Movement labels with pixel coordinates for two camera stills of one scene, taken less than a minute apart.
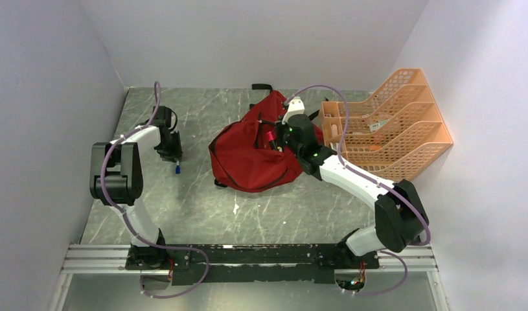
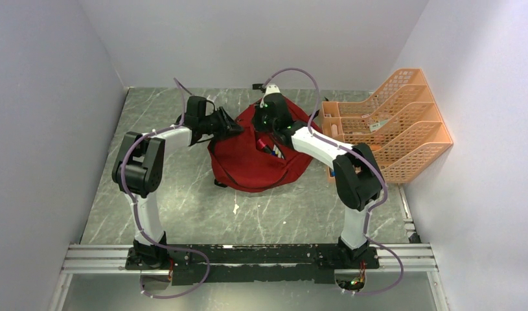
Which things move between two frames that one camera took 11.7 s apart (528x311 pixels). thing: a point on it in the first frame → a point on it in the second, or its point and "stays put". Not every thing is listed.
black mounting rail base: x=192 y=264 stays put
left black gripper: x=175 y=153 → x=228 y=127
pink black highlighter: x=271 y=136 → x=261 y=145
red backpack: x=240 y=155 stays put
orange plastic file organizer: x=393 y=133 stays put
